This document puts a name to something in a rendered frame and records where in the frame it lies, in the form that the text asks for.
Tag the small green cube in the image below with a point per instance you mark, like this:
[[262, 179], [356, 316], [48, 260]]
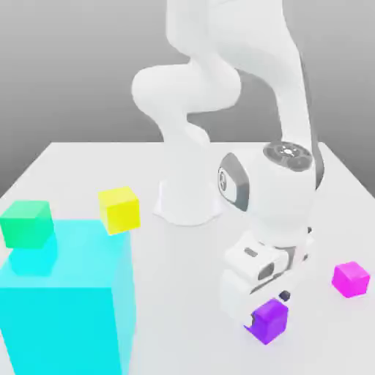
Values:
[[26, 224]]

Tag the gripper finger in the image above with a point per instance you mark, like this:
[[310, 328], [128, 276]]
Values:
[[246, 318], [284, 296]]

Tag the small purple cube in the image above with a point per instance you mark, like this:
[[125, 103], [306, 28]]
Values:
[[271, 320]]

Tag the large cyan box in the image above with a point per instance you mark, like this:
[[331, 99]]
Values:
[[64, 298]]

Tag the small cyan cube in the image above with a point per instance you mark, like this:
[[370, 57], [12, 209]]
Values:
[[33, 262]]

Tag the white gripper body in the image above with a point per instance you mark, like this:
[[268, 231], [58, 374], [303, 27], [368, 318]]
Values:
[[237, 293]]

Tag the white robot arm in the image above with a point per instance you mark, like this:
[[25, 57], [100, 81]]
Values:
[[205, 88]]

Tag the small magenta cube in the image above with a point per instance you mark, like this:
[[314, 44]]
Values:
[[350, 279]]

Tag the small yellow cube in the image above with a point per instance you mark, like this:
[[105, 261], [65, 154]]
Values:
[[120, 211]]

